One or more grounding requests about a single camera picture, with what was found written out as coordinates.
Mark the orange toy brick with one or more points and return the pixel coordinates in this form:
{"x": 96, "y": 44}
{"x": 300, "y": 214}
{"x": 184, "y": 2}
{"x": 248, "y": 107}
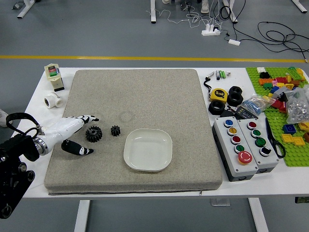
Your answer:
{"x": 265, "y": 81}

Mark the long green toy brick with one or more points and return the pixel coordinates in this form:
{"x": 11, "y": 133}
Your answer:
{"x": 293, "y": 72}

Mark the beige switch box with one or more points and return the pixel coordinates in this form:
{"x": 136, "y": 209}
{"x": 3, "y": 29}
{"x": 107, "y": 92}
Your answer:
{"x": 53, "y": 75}

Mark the white square plate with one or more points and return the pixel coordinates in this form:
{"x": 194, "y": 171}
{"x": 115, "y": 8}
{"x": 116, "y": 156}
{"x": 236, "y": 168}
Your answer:
{"x": 147, "y": 151}

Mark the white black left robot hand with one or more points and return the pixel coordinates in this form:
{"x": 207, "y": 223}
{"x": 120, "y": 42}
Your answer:
{"x": 60, "y": 129}

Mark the yellow flat tile brick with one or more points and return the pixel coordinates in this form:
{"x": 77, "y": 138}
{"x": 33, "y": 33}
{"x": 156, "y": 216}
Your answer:
{"x": 298, "y": 140}
{"x": 287, "y": 137}

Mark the grey-brown mat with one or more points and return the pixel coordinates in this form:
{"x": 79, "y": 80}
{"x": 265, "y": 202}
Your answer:
{"x": 144, "y": 96}

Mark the white power strip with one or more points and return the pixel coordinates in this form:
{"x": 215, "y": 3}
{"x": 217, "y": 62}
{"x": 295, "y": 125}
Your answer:
{"x": 210, "y": 32}

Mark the white pipe tee fitting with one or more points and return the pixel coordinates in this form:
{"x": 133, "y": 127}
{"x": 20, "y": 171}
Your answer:
{"x": 53, "y": 101}

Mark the grey bracket under table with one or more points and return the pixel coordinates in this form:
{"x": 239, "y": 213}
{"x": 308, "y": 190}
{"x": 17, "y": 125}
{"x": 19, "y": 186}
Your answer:
{"x": 219, "y": 202}

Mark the long yellow toy brick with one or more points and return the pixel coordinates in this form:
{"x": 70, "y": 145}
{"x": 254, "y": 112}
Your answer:
{"x": 301, "y": 73}

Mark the black device with display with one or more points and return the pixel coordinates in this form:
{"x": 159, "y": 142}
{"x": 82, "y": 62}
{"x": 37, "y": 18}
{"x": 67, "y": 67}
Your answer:
{"x": 246, "y": 113}

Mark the person's white shoe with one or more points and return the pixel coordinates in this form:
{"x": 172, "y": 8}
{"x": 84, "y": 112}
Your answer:
{"x": 2, "y": 118}
{"x": 204, "y": 6}

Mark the yellow tape measure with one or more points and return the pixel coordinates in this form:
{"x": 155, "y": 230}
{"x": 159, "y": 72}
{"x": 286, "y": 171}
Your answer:
{"x": 218, "y": 94}

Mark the green battery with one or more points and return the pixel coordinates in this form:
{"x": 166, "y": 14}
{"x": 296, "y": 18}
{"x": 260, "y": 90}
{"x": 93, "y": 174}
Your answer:
{"x": 223, "y": 74}

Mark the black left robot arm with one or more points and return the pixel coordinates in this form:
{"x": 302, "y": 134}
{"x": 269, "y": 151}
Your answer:
{"x": 14, "y": 147}

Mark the white toy brick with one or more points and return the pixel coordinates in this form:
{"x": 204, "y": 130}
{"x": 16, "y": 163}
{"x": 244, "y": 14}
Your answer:
{"x": 261, "y": 70}

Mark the grey five-button control box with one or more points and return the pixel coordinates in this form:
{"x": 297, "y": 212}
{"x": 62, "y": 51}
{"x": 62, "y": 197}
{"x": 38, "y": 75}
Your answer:
{"x": 239, "y": 164}

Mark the small black gear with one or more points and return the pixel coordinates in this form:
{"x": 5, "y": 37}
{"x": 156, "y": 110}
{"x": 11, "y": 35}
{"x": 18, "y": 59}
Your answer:
{"x": 115, "y": 131}

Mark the red toy brick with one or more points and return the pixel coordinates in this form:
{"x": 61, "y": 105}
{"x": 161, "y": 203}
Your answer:
{"x": 278, "y": 105}

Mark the bag of silver metal parts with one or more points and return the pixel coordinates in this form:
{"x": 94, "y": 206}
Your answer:
{"x": 297, "y": 108}

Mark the green brick baseplate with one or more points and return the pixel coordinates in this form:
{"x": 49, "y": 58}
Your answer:
{"x": 294, "y": 154}

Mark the grey four-button control box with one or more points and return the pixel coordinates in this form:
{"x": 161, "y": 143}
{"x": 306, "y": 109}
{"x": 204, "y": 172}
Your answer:
{"x": 268, "y": 160}

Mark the bag of blue-white parts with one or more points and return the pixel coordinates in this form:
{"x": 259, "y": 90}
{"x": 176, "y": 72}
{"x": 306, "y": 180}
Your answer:
{"x": 253, "y": 105}

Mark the blue square brick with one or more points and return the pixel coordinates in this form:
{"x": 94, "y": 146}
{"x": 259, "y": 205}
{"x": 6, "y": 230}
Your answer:
{"x": 289, "y": 128}

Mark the white power adapter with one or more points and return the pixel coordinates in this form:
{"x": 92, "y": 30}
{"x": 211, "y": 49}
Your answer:
{"x": 234, "y": 42}

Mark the big black gear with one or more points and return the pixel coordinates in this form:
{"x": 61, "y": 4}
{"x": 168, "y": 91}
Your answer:
{"x": 93, "y": 134}

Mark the black toy brick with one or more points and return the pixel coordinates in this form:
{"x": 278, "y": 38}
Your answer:
{"x": 264, "y": 75}

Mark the black-white battery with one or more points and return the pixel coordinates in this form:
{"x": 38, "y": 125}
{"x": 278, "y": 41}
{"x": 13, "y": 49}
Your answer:
{"x": 218, "y": 75}

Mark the white background table leg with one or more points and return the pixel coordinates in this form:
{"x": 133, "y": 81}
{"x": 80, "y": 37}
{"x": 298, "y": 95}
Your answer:
{"x": 153, "y": 12}
{"x": 25, "y": 8}
{"x": 300, "y": 6}
{"x": 232, "y": 12}

